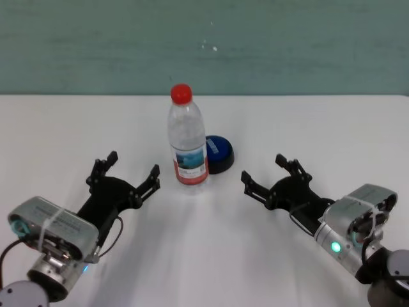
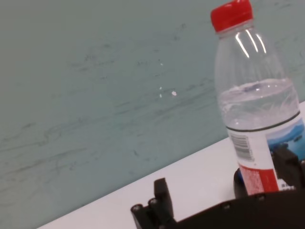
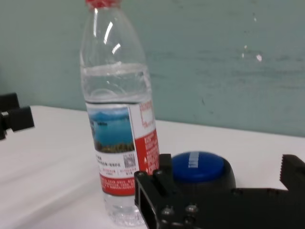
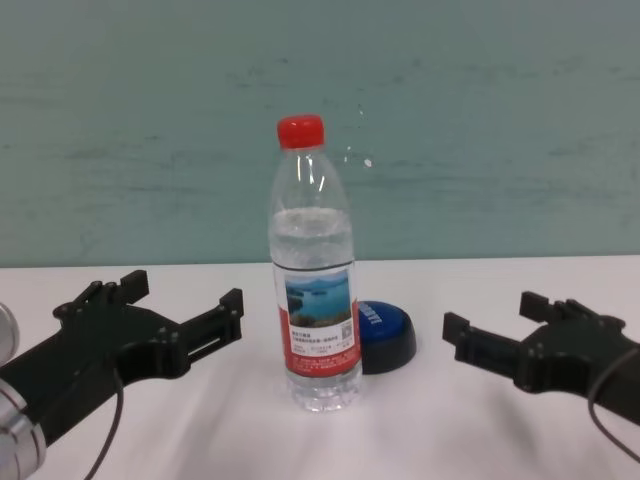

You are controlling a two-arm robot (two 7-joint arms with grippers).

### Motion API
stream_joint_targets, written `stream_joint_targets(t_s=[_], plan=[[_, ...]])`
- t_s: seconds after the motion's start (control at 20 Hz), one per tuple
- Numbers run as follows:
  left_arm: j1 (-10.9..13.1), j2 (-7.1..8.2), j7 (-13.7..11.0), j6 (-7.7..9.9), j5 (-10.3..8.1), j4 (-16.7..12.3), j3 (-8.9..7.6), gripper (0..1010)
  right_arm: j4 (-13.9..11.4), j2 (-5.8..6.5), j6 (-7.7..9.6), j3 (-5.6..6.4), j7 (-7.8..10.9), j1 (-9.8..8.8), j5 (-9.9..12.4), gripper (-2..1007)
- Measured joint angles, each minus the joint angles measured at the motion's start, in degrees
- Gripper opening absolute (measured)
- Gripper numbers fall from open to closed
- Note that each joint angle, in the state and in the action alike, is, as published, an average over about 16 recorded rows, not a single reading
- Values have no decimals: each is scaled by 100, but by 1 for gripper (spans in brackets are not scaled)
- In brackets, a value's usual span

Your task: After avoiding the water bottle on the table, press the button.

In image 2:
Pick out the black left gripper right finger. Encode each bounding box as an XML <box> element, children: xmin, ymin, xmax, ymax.
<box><xmin>272</xmin><ymin>147</ymin><xmax>305</xmax><ymax>189</ymax></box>

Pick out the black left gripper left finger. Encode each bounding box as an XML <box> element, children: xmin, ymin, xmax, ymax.
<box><xmin>130</xmin><ymin>177</ymin><xmax>178</xmax><ymax>229</ymax></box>

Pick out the blue push button black base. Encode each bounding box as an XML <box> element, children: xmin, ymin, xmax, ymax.
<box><xmin>233</xmin><ymin>167</ymin><xmax>249</xmax><ymax>199</ymax></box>

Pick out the clear water bottle red cap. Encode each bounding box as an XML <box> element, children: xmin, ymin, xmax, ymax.
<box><xmin>210</xmin><ymin>0</ymin><xmax>305</xmax><ymax>196</ymax></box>

